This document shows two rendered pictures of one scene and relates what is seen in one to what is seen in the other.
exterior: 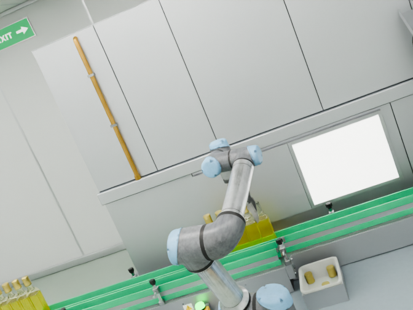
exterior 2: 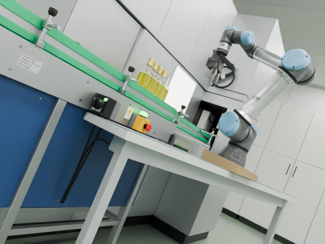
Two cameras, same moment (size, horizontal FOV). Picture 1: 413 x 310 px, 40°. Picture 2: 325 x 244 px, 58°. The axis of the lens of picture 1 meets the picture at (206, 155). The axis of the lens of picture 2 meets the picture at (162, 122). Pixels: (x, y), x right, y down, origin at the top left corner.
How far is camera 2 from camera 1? 268 cm
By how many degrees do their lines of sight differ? 73
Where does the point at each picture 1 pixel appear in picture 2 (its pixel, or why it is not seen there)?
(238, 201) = not seen: hidden behind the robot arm
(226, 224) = not seen: hidden behind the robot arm
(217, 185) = (148, 48)
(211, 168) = (252, 38)
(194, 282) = (141, 95)
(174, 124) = not seen: outside the picture
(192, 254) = (311, 70)
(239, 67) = (190, 7)
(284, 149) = (175, 64)
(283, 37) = (204, 17)
